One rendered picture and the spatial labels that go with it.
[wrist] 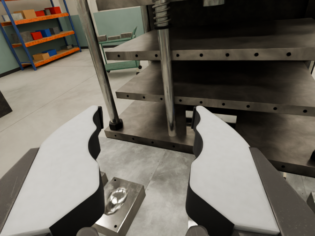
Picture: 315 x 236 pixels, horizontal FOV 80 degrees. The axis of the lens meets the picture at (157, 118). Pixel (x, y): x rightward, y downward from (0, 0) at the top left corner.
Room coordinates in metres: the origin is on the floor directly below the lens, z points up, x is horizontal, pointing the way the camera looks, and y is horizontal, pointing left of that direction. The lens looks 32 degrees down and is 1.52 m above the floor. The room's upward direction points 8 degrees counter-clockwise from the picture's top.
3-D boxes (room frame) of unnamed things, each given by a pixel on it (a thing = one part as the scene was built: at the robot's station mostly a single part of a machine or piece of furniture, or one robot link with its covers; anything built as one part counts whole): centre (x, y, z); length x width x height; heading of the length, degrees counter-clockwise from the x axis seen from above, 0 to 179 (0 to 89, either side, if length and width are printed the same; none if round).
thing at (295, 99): (1.22, -0.41, 1.02); 1.10 x 0.74 x 0.05; 63
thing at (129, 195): (0.47, 0.21, 0.84); 0.20 x 0.15 x 0.07; 153
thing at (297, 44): (1.22, -0.41, 1.27); 1.10 x 0.74 x 0.05; 63
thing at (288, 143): (1.17, -0.39, 0.76); 1.30 x 0.84 x 0.06; 63
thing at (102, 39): (4.65, 0.68, 0.50); 0.98 x 0.55 x 1.01; 85
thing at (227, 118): (1.08, -0.40, 0.87); 0.50 x 0.27 x 0.17; 153
